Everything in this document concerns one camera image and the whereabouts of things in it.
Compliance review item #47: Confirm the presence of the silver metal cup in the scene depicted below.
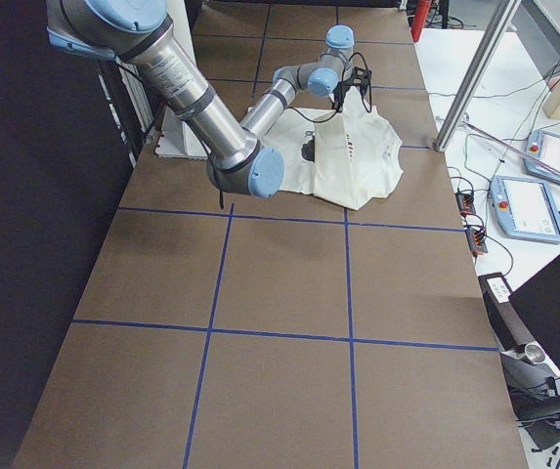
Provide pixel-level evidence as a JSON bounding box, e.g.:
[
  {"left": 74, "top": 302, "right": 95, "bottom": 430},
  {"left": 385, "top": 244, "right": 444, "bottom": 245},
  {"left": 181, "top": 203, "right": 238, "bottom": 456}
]
[{"left": 511, "top": 342, "right": 546, "bottom": 365}]

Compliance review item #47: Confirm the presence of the orange connector block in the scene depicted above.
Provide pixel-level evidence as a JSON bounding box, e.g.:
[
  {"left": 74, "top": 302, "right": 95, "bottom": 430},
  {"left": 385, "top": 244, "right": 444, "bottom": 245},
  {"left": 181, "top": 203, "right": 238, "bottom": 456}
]
[
  {"left": 465, "top": 225, "right": 488, "bottom": 258},
  {"left": 454, "top": 191, "right": 476, "bottom": 217}
]

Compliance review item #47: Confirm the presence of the cream long-sleeve t-shirt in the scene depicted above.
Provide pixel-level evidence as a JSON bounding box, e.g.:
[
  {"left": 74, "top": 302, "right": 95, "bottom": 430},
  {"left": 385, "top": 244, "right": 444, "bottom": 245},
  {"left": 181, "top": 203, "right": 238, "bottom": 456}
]
[{"left": 263, "top": 89, "right": 403, "bottom": 210}]

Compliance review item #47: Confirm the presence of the orange connector block near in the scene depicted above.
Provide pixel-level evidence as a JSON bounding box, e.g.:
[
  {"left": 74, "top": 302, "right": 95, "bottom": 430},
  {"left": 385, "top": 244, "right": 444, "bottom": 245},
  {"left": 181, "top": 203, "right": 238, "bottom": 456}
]
[{"left": 465, "top": 225, "right": 488, "bottom": 258}]

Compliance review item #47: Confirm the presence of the aluminium frame post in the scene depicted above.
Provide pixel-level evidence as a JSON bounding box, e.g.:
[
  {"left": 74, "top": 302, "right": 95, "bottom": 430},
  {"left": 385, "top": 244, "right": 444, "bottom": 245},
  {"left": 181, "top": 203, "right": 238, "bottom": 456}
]
[{"left": 434, "top": 0, "right": 521, "bottom": 152}]

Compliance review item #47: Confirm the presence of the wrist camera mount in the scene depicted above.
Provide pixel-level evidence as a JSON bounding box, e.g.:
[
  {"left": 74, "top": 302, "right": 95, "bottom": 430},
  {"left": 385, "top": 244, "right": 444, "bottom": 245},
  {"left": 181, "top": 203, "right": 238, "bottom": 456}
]
[{"left": 350, "top": 66, "right": 372, "bottom": 94}]

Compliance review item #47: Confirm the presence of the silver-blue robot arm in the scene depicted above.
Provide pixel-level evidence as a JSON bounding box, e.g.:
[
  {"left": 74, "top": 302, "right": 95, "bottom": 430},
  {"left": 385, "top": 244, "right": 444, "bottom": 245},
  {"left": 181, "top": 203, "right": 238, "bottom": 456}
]
[{"left": 46, "top": 1, "right": 355, "bottom": 198}]

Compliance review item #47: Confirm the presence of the orange connector block far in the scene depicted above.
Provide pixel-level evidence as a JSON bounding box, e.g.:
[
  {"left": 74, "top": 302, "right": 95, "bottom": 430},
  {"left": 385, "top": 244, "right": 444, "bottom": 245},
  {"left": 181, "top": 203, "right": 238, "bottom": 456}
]
[{"left": 454, "top": 191, "right": 476, "bottom": 217}]

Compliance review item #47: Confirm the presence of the teach pendant tablet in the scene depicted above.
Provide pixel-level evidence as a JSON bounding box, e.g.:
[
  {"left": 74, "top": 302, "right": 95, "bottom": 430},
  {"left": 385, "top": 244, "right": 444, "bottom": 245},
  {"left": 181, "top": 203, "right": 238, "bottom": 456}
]
[
  {"left": 524, "top": 130, "right": 560, "bottom": 184},
  {"left": 489, "top": 176, "right": 560, "bottom": 244}
]

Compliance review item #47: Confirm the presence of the far teach pendant tablet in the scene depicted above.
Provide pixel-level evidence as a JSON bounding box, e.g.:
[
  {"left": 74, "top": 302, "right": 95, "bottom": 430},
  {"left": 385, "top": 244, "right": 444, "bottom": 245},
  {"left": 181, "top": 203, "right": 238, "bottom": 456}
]
[{"left": 524, "top": 130, "right": 560, "bottom": 184}]

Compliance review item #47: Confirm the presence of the near teach pendant tablet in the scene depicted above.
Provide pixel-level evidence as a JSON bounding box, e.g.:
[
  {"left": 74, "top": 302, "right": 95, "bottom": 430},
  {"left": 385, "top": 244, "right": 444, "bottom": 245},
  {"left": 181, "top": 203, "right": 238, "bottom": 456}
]
[{"left": 489, "top": 176, "right": 560, "bottom": 244}]

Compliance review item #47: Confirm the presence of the red cylinder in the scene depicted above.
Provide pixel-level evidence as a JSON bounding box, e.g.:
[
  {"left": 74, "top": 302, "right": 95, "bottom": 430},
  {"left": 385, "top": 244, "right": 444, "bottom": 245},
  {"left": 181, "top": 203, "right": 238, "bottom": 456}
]
[{"left": 410, "top": 0, "right": 431, "bottom": 43}]

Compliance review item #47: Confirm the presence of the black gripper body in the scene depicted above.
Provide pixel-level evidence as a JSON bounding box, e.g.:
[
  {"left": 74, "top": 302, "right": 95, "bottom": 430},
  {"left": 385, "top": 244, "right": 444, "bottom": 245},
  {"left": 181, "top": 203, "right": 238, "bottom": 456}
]
[{"left": 332, "top": 82, "right": 353, "bottom": 112}]

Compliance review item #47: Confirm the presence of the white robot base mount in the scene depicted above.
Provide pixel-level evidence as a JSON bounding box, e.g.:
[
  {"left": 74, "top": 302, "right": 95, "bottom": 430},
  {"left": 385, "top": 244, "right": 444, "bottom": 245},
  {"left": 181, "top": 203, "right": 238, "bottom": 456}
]
[{"left": 155, "top": 107, "right": 207, "bottom": 160}]

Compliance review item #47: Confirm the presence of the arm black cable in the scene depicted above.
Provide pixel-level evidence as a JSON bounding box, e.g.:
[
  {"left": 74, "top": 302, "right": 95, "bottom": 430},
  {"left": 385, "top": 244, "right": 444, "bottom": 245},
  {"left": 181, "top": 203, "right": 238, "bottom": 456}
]
[{"left": 288, "top": 51, "right": 376, "bottom": 123}]

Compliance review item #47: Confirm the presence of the black box white label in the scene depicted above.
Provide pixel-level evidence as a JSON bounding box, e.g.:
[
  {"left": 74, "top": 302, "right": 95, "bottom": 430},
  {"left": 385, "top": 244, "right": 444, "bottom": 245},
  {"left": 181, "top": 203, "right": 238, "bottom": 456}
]
[{"left": 478, "top": 273, "right": 535, "bottom": 351}]

